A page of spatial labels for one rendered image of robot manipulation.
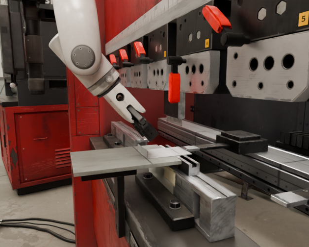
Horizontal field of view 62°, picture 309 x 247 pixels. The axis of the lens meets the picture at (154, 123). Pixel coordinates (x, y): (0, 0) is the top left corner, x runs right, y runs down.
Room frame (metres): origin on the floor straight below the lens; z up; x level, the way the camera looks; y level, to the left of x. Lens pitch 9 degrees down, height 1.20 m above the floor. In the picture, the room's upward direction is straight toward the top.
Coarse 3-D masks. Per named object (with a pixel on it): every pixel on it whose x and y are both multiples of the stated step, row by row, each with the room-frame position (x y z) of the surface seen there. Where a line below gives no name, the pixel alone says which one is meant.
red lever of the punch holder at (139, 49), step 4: (136, 44) 0.79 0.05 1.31; (140, 44) 0.79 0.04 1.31; (136, 48) 0.78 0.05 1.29; (140, 48) 0.78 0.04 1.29; (136, 52) 0.78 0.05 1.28; (140, 52) 0.76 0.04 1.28; (144, 52) 0.77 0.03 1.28; (140, 56) 0.76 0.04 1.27; (144, 56) 0.76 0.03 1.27; (140, 60) 0.74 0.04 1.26; (144, 60) 0.74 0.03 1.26; (148, 60) 0.74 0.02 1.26; (152, 60) 0.75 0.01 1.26
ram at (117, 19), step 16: (112, 0) 1.29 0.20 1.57; (128, 0) 1.02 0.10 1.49; (144, 0) 0.84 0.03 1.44; (160, 0) 0.71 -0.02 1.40; (192, 0) 0.55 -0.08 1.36; (208, 0) 0.49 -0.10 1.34; (112, 16) 1.30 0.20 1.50; (128, 16) 1.02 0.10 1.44; (160, 16) 0.71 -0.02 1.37; (176, 16) 0.62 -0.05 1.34; (112, 32) 1.31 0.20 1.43; (144, 32) 0.84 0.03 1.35; (112, 48) 1.32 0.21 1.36
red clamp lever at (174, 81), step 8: (168, 56) 0.55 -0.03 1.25; (176, 56) 0.55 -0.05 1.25; (168, 64) 0.55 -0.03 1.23; (176, 64) 0.55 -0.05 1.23; (176, 72) 0.55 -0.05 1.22; (168, 80) 0.56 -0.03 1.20; (176, 80) 0.55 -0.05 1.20; (168, 88) 0.56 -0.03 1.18; (176, 88) 0.55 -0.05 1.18; (168, 96) 0.55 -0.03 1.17; (176, 96) 0.55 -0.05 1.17
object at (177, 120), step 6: (180, 96) 0.68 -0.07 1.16; (168, 102) 0.73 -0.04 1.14; (180, 102) 0.68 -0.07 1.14; (168, 108) 0.73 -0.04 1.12; (174, 108) 0.70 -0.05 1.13; (180, 108) 0.68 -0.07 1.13; (168, 114) 0.73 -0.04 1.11; (174, 114) 0.70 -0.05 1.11; (180, 114) 0.68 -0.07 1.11; (168, 120) 0.76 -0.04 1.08; (174, 120) 0.72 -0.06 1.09; (180, 120) 0.68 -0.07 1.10
